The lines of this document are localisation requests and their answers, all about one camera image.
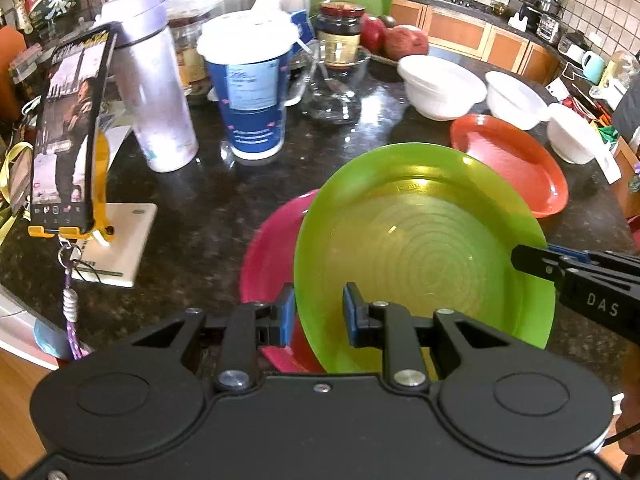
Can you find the blue paper cup white lid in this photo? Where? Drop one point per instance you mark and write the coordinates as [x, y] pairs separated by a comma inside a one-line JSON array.
[[252, 95]]

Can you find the glass measuring cup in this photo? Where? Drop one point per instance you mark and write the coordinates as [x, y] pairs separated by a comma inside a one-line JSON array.
[[345, 80]]

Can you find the dark sauce jar red lid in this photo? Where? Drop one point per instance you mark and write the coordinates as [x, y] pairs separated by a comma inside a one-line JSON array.
[[340, 35]]

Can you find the green plastic plate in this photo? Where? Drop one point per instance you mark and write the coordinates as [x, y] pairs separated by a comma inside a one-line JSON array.
[[425, 240]]

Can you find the pale red apple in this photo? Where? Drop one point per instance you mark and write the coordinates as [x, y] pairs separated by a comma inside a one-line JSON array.
[[406, 42]]

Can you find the blue tissue pack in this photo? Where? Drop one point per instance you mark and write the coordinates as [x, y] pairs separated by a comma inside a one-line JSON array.
[[302, 25]]

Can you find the white plastic bowl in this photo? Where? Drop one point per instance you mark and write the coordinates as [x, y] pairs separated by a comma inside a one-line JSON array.
[[572, 135], [440, 87], [515, 100]]

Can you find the white plastic holder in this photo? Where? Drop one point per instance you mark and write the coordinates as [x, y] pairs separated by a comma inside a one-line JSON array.
[[519, 21]]

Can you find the dark red apple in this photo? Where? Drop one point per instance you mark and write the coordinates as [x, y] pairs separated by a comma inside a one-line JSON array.
[[372, 32]]

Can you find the orange plastic plate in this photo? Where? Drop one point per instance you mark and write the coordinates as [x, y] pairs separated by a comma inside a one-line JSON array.
[[510, 160]]

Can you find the clear glass jar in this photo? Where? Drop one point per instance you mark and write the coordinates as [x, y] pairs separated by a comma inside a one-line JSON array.
[[187, 45]]

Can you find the silver toaster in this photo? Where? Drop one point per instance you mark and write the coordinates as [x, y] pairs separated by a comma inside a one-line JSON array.
[[549, 29]]

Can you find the wooden kitchen cabinets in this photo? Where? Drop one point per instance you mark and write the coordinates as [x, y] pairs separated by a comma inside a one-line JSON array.
[[465, 32]]

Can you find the metal spoon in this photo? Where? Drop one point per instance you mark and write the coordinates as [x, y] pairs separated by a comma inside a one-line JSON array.
[[332, 82]]

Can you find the black smartphone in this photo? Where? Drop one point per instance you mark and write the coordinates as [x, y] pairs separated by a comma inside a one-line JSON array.
[[65, 130]]

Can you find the mint green mug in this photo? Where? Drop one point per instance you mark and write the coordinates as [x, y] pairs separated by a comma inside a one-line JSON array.
[[594, 66]]

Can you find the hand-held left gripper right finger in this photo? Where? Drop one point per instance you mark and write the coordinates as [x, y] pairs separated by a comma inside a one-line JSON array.
[[354, 317]]

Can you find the lavender water bottle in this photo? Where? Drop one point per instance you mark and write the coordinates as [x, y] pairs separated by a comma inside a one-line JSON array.
[[155, 95]]

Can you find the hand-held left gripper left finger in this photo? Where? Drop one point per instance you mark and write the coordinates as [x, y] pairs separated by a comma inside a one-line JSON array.
[[283, 317]]

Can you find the pink plastic plate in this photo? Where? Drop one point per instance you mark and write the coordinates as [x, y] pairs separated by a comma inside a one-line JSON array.
[[270, 255]]

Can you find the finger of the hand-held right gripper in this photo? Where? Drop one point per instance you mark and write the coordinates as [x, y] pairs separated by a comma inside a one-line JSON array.
[[570, 252], [537, 261]]

